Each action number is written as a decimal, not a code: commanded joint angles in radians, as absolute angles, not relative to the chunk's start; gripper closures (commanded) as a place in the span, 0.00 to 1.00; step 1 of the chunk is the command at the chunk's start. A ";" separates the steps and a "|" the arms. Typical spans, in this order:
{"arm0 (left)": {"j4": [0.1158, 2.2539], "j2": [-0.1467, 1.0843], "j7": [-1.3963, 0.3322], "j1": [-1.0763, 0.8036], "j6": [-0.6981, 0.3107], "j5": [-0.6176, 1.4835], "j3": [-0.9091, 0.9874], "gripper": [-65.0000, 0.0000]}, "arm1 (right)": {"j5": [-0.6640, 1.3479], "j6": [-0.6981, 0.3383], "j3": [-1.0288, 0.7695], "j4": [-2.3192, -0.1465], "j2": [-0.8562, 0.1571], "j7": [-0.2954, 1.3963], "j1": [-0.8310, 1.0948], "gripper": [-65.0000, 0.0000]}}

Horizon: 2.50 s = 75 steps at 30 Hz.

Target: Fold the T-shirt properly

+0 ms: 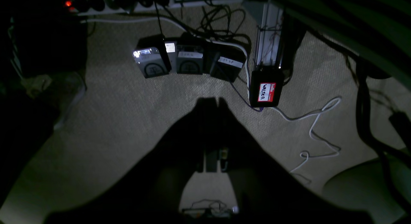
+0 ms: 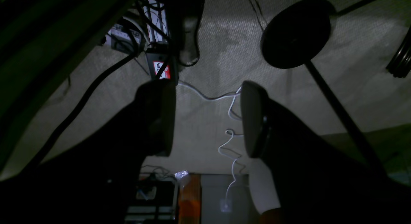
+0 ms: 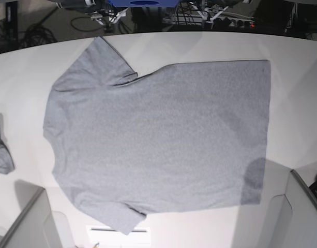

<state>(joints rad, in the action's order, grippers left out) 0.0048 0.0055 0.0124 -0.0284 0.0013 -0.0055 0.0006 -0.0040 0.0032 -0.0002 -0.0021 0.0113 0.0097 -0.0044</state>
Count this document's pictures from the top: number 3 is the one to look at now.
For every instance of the grey T-shirt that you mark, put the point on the grey T-shirt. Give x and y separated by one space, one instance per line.
186 137

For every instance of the white power strip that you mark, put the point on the white power strip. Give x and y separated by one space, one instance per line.
210 22

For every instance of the white slotted plate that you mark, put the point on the white slotted plate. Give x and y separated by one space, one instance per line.
107 237

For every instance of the blue box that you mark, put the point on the blue box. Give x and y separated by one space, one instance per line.
144 3

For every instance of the grey left partition panel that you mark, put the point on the grey left partition panel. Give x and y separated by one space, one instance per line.
38 225

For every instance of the grey partition panel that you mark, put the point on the grey partition panel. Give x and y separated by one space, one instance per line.
38 225
291 218

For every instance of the grey right partition panel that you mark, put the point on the grey right partition panel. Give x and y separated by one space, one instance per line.
291 218

